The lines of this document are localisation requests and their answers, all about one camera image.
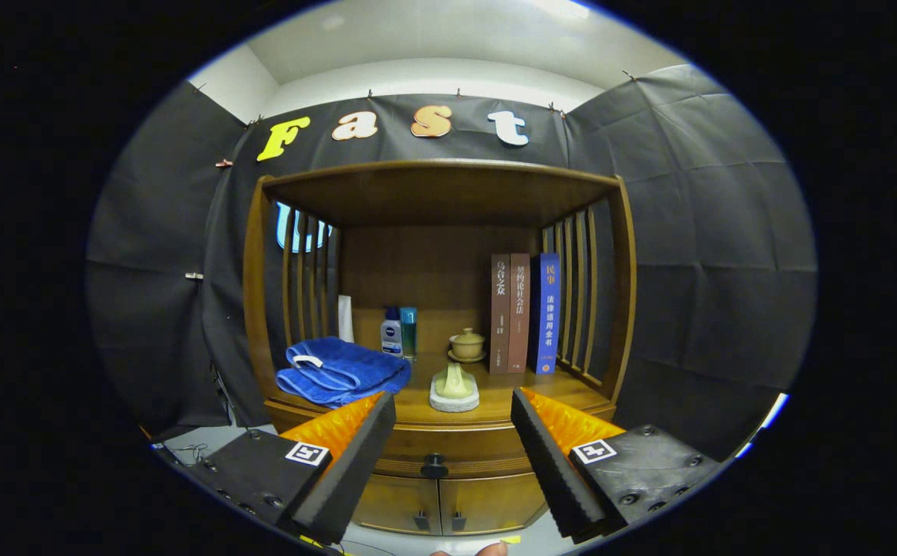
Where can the dark brown book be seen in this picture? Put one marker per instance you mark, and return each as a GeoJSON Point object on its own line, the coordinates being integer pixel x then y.
{"type": "Point", "coordinates": [499, 316]}

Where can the reddish brown book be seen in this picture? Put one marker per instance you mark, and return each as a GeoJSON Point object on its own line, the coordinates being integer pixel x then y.
{"type": "Point", "coordinates": [519, 316]}

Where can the blue folded towel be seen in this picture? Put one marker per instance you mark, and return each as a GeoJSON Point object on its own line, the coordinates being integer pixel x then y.
{"type": "Point", "coordinates": [340, 367]}

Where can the beige lidded teacup with saucer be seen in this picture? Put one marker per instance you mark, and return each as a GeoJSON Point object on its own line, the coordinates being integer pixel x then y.
{"type": "Point", "coordinates": [467, 345]}

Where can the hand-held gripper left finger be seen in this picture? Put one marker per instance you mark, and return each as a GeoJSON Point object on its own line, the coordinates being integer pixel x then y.
{"type": "Point", "coordinates": [348, 471]}

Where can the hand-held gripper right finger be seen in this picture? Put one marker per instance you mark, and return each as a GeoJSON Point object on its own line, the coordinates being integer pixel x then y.
{"type": "Point", "coordinates": [553, 471]}

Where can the white bottle with blue cap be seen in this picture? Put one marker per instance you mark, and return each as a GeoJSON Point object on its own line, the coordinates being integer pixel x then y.
{"type": "Point", "coordinates": [391, 340]}

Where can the teal clear bottle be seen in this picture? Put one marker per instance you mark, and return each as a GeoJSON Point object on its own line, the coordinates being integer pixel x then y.
{"type": "Point", "coordinates": [409, 332]}

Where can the wooden cabinet door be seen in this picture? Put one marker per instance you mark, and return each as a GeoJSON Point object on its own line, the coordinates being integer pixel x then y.
{"type": "Point", "coordinates": [394, 502]}
{"type": "Point", "coordinates": [495, 502]}

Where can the white tube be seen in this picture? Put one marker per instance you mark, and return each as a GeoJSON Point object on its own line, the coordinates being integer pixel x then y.
{"type": "Point", "coordinates": [346, 320]}

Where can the wooden drawer with black knob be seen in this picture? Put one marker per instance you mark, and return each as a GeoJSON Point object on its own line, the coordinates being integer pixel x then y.
{"type": "Point", "coordinates": [472, 452]}

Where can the wooden countertop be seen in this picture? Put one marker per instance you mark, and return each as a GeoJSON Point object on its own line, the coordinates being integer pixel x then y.
{"type": "Point", "coordinates": [495, 405]}

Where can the wooden cabinet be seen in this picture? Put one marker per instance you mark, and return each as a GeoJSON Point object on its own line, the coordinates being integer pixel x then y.
{"type": "Point", "coordinates": [425, 262]}

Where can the blue book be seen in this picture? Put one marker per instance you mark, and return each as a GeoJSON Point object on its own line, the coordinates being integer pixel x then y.
{"type": "Point", "coordinates": [547, 316]}

